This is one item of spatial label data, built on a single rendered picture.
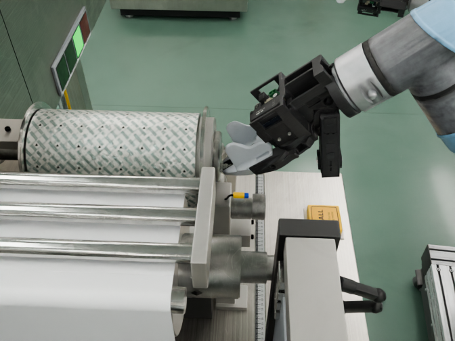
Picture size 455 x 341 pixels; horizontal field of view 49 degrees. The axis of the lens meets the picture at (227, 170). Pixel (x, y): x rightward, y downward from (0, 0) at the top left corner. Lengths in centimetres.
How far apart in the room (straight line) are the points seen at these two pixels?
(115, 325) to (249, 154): 34
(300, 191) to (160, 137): 56
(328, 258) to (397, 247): 190
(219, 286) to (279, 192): 70
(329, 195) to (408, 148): 161
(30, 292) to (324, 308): 22
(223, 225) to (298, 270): 39
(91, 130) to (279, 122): 27
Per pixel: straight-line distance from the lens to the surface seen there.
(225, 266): 48
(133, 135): 70
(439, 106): 63
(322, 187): 119
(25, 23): 94
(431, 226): 242
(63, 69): 108
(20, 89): 91
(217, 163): 70
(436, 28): 59
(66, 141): 72
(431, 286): 198
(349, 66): 61
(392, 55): 59
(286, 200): 115
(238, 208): 75
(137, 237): 41
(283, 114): 61
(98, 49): 346
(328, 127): 64
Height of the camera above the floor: 176
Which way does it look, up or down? 45 degrees down
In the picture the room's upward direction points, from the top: straight up
